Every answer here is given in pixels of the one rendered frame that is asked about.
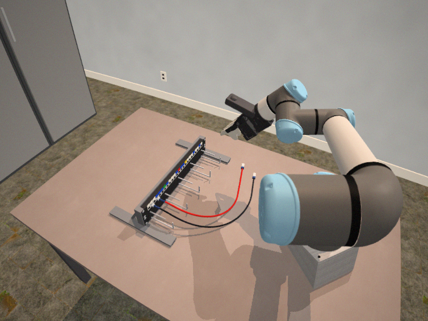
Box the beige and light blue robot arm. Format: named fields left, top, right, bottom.
left=258, top=79, right=403, bottom=252

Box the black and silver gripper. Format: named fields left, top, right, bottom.
left=220, top=103, right=274, bottom=141

